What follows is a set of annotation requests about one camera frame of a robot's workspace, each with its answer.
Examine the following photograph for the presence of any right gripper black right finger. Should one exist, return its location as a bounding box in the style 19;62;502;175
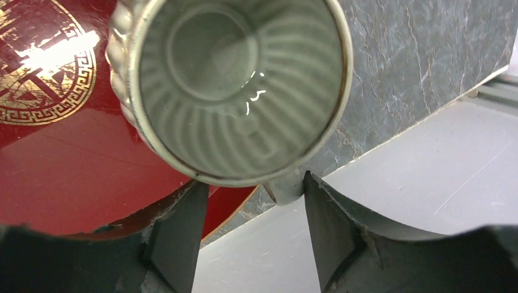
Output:
303;172;517;292

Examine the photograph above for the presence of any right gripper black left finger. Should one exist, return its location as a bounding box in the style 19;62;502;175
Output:
1;181;210;292

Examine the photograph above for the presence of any red round tray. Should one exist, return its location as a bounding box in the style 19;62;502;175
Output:
0;0;260;239

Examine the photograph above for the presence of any grey striped mug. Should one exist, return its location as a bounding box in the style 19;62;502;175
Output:
106;1;353;205

